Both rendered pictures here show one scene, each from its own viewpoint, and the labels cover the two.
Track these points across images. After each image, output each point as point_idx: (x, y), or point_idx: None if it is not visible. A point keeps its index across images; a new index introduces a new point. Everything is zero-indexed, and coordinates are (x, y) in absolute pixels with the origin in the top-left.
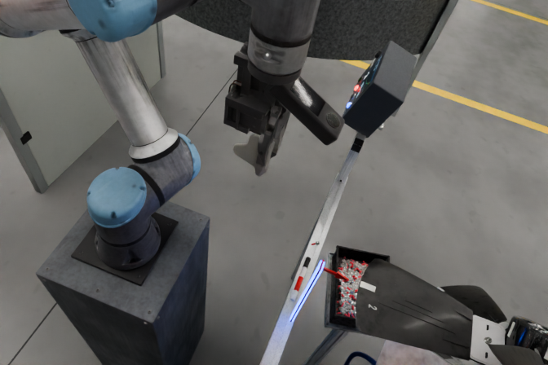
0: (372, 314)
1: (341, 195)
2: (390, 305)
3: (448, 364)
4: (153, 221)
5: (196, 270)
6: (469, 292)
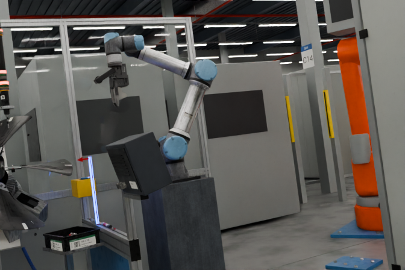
0: (61, 161)
1: (122, 237)
2: (56, 163)
3: (19, 189)
4: (170, 171)
5: (158, 219)
6: (8, 216)
